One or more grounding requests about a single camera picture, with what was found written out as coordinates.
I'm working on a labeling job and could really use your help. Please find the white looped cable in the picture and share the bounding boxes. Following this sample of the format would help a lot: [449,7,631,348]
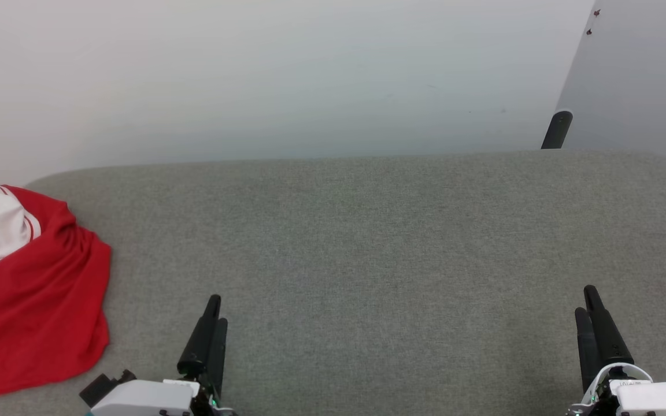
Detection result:
[589,362,654,405]

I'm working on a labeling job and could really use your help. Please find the red and white shirt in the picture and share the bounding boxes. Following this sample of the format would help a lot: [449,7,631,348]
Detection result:
[0,184,112,401]

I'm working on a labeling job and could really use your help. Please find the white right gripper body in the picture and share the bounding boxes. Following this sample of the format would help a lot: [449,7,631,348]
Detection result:
[567,379,666,416]

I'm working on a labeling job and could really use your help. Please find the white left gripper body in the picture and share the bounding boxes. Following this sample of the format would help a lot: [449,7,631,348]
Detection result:
[90,378,236,416]

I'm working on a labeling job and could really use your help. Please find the black pole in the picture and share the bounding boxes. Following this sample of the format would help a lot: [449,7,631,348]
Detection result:
[541,110,574,150]

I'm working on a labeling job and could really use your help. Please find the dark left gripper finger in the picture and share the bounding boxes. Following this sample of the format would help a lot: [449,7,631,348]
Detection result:
[206,318,229,400]
[177,295,221,378]

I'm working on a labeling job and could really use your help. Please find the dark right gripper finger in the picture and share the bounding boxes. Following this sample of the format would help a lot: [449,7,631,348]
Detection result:
[575,307,600,395]
[583,285,635,370]

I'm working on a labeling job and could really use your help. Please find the white board panel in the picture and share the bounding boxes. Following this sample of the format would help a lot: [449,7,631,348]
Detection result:
[556,0,666,164]

